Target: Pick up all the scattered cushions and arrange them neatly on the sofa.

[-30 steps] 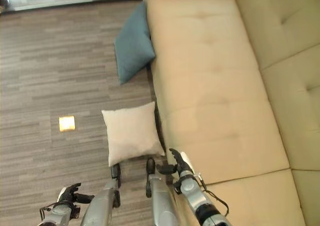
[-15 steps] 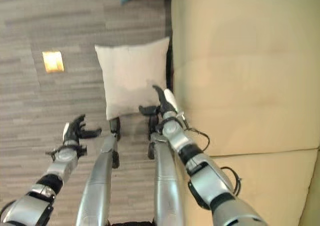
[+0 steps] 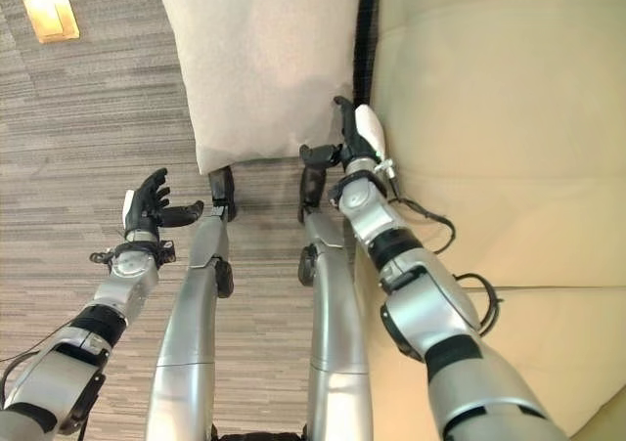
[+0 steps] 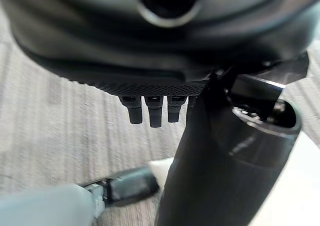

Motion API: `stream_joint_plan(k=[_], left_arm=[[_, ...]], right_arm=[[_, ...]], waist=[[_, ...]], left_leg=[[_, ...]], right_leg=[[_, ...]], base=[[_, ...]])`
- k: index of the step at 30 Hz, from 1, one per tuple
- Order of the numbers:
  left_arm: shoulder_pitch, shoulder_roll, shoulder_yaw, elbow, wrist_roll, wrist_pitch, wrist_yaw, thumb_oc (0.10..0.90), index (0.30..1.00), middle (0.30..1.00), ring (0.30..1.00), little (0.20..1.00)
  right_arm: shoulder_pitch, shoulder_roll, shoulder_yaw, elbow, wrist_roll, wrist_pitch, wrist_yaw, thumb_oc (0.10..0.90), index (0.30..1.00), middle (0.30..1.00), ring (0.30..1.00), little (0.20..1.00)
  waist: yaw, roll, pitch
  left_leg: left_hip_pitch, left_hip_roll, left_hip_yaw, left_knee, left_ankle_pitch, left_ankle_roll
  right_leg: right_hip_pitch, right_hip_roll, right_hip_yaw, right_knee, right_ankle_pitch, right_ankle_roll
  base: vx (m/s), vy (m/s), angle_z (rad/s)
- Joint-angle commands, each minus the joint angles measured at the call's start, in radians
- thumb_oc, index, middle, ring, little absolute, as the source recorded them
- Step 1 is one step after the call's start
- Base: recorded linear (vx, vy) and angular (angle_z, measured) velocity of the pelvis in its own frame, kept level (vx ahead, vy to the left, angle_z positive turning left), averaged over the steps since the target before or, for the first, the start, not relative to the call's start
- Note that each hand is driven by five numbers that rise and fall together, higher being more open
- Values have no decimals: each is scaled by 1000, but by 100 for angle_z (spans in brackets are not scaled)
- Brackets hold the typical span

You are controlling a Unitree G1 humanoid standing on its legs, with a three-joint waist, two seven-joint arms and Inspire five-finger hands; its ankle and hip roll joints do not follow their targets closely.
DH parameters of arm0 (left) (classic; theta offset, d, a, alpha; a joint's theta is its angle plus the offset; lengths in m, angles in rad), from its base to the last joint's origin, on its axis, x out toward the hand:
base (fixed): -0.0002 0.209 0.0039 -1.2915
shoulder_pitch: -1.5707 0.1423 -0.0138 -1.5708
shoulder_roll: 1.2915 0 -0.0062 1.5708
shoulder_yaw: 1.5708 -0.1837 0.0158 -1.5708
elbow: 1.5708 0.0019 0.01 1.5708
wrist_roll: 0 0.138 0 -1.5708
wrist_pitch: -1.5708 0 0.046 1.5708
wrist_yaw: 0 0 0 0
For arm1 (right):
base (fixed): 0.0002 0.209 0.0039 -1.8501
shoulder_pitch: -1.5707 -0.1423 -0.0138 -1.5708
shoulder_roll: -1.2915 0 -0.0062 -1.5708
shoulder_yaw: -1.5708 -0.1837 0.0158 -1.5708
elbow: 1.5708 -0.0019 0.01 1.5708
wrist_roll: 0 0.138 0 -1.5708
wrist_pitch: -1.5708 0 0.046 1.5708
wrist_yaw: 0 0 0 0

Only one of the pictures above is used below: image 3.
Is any beige square cushion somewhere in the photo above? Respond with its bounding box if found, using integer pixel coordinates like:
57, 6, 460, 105
152, 0, 367, 176

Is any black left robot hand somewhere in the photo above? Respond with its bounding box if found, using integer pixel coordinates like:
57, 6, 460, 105
121, 167, 204, 242

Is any silver robot leg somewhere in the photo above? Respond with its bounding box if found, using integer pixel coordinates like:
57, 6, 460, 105
145, 165, 238, 441
296, 164, 377, 441

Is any cream leather sofa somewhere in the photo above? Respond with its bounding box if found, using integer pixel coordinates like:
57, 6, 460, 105
352, 0, 626, 441

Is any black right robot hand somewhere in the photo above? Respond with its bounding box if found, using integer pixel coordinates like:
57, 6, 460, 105
298, 95, 387, 172

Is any small wooden block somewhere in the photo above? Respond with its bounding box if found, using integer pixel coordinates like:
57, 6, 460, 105
18, 0, 81, 46

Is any silver right robot leg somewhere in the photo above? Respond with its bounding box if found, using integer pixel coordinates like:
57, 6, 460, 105
296, 164, 377, 441

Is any silver left robot leg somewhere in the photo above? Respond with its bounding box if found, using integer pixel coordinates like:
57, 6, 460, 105
145, 165, 238, 441

